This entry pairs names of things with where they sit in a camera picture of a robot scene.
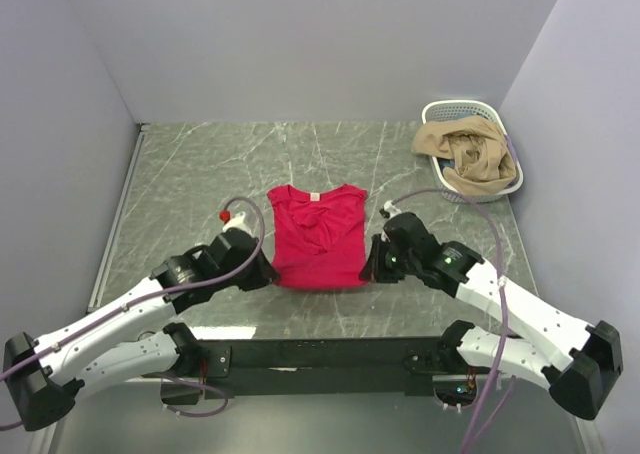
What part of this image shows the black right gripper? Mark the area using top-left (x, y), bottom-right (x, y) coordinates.
top-left (360, 233), bottom-right (419, 283)

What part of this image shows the red t-shirt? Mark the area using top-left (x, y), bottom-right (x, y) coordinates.
top-left (267, 184), bottom-right (367, 291)

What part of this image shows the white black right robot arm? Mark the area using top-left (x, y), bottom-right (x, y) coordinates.
top-left (360, 208), bottom-right (623, 420)

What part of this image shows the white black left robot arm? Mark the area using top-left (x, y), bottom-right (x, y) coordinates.
top-left (1, 228), bottom-right (277, 432)

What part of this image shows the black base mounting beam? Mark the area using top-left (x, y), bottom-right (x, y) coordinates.
top-left (167, 337), bottom-right (472, 397)

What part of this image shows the tan t-shirt in basket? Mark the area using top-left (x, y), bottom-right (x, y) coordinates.
top-left (412, 116), bottom-right (517, 196)

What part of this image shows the white perforated laundry basket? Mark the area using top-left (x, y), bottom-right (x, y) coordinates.
top-left (412, 99), bottom-right (524, 203)

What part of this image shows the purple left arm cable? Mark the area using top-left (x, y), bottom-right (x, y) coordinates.
top-left (0, 196), bottom-right (266, 431)

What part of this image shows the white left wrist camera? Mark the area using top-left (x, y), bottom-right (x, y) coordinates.
top-left (219, 210), bottom-right (253, 235)

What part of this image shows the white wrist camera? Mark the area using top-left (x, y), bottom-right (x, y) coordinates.
top-left (379, 200), bottom-right (402, 219)
top-left (219, 210), bottom-right (253, 235)

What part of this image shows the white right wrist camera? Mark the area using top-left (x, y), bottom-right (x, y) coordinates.
top-left (379, 200), bottom-right (402, 219)

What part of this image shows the aluminium frame rail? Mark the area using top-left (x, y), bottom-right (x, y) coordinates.
top-left (86, 123), bottom-right (150, 314)

